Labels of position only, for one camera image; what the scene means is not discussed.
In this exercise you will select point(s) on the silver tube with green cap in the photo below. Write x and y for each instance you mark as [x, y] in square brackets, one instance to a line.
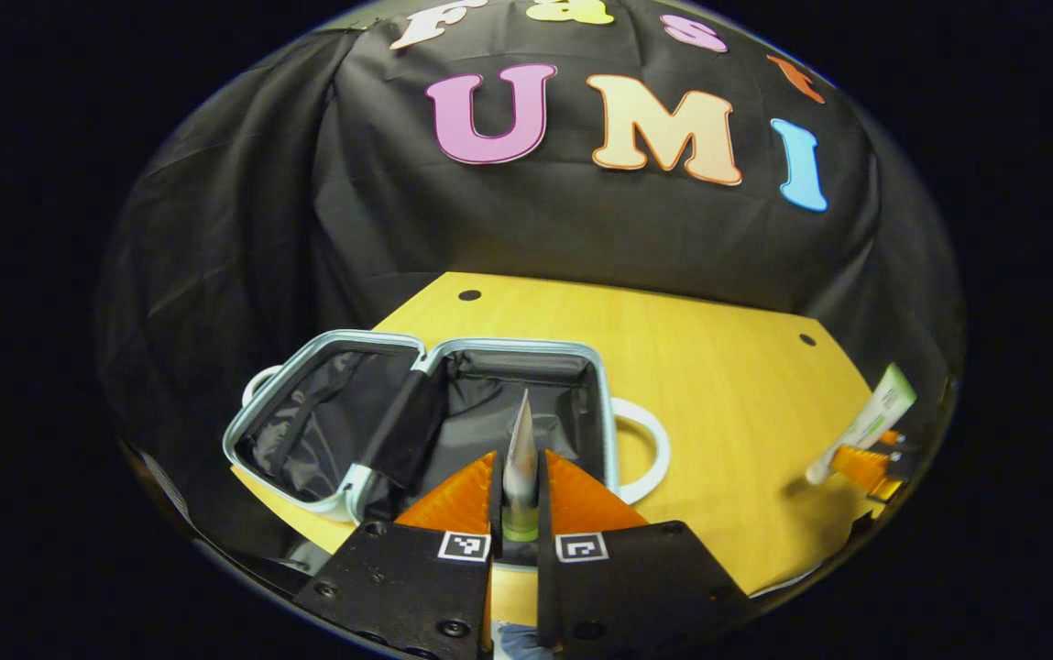
[521, 458]

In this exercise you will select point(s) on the pale blue suitcase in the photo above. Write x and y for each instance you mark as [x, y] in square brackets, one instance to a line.
[508, 376]

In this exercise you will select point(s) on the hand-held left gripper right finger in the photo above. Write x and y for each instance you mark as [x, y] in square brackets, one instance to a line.
[627, 587]

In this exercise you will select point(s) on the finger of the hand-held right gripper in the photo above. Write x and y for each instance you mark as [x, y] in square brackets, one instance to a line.
[900, 454]
[861, 466]

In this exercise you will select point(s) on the white green cream tube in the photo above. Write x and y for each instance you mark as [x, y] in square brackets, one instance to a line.
[879, 412]

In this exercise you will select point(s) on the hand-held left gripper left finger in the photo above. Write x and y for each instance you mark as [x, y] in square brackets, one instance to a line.
[416, 587]

